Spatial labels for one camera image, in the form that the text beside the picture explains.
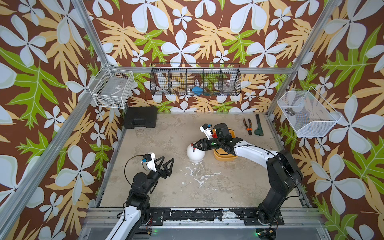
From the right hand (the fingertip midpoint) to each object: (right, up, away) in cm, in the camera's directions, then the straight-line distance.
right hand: (195, 144), depth 85 cm
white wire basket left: (-48, +33, -1) cm, 58 cm away
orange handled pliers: (+41, +8, +24) cm, 48 cm away
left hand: (-14, -6, -7) cm, 17 cm away
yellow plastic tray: (+16, -8, +3) cm, 18 cm away
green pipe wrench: (+48, +7, +23) cm, 53 cm away
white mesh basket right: (+64, +17, -3) cm, 66 cm away
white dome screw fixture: (0, -7, +3) cm, 8 cm away
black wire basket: (+1, +43, +14) cm, 45 cm away
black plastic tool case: (-45, +18, +33) cm, 59 cm away
